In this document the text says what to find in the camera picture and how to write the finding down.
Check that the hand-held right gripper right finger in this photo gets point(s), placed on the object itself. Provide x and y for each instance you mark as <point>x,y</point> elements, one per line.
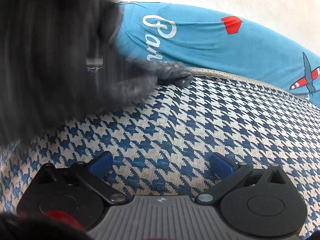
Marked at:
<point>221,165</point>

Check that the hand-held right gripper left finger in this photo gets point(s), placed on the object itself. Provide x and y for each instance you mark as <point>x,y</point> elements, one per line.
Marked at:
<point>101,165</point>

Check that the grey patterned fleece jacket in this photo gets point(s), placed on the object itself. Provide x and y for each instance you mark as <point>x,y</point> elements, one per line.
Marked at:
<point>50,55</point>

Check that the blue houndstooth bed mat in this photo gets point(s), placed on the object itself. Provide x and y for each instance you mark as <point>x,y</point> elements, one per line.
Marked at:
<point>175,125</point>

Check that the blue printed long pillow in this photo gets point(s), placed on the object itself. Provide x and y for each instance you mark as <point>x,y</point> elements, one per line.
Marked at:
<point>205,40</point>

